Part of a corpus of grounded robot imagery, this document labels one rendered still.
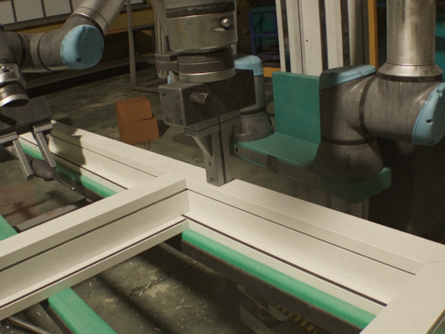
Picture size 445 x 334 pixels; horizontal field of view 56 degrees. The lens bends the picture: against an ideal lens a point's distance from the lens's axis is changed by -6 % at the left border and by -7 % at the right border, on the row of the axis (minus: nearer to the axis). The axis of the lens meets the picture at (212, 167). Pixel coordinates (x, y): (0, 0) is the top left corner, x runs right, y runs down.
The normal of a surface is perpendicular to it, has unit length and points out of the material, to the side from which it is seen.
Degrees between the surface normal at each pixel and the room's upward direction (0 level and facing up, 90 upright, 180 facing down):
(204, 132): 90
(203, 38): 90
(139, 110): 90
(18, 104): 53
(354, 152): 70
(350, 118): 106
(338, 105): 85
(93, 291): 0
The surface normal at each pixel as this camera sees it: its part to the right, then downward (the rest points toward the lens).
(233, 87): 0.66, 0.20
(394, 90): -0.76, 0.28
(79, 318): -0.11, -0.93
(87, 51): 0.83, 0.17
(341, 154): -0.50, 0.03
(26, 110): 0.46, -0.40
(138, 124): 0.42, 0.29
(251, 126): 0.07, 0.01
